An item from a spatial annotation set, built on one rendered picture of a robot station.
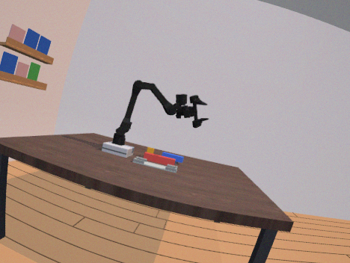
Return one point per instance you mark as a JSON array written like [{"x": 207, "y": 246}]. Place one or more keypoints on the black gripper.
[{"x": 195, "y": 100}]

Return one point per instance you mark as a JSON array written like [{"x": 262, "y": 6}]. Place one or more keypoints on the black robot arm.
[{"x": 119, "y": 136}]

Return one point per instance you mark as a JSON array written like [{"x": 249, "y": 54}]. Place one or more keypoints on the orange-yellow rectangular block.
[{"x": 150, "y": 150}]

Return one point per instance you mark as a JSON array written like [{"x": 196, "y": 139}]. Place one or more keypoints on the blue rectangular block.
[{"x": 178, "y": 158}]

